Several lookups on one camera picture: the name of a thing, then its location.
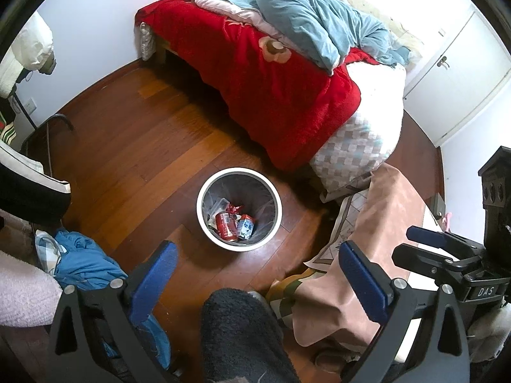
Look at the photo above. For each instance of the brown slipper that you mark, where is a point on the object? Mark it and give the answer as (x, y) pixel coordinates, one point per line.
(327, 359)

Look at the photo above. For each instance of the blue white checked cloth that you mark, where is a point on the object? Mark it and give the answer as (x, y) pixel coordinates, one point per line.
(46, 247)

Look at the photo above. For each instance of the yellow green checked cloth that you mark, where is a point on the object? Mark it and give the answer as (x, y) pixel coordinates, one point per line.
(285, 291)

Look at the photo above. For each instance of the white plastic bag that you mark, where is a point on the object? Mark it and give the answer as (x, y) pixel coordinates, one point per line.
(34, 46)

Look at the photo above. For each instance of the teal blanket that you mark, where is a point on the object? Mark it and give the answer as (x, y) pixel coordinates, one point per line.
(311, 24)

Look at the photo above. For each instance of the grey small box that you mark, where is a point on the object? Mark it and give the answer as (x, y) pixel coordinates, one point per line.
(439, 203)

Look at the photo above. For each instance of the person's right forearm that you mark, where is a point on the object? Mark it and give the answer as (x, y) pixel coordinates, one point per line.
(485, 335)

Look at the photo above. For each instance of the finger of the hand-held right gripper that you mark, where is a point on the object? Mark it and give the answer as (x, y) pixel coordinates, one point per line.
(423, 257)
(431, 237)

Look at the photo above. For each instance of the person's leg in dark trousers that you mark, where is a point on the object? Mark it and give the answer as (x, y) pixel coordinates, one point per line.
(243, 335)

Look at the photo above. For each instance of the red snack wrapper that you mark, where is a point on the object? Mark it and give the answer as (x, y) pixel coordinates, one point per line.
(233, 208)

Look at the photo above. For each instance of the clear plastic tray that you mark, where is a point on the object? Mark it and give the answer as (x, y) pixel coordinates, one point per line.
(216, 207)

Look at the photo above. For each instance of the blue and red milk carton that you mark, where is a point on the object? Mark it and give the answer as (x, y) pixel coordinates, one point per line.
(246, 226)

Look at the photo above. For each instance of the striped garment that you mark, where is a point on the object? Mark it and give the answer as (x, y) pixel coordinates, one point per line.
(6, 123)

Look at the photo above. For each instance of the wall socket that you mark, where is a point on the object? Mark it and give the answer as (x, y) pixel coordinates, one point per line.
(30, 106)

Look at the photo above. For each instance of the pink fluffy cloth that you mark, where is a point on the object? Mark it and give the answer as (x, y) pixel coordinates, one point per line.
(24, 295)

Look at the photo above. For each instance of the white wardrobe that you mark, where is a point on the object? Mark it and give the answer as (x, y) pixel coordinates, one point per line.
(451, 68)

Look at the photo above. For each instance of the black floor stand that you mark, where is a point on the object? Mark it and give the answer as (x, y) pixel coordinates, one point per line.
(36, 115)

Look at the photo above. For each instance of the red blanket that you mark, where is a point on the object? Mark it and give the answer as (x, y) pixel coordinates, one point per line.
(255, 87)

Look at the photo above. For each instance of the white waste bin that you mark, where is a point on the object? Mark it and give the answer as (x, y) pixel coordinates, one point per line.
(239, 179)

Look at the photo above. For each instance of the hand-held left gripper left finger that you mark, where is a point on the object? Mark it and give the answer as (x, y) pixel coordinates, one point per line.
(153, 283)

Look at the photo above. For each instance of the line-patterned white cloth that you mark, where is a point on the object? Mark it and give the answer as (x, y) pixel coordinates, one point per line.
(347, 223)

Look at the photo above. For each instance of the pink twisted toy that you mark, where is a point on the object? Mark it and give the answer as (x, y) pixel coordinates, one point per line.
(447, 219)

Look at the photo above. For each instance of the black and white cushion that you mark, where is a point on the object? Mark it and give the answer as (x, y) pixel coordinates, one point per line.
(28, 187)

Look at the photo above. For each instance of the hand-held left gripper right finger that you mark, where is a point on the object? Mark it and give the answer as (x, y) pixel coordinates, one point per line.
(363, 283)

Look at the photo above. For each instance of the pale pink quilt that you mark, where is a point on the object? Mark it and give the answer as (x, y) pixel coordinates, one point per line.
(231, 8)

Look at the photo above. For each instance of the blue garment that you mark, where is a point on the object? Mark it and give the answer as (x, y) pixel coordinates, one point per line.
(86, 263)

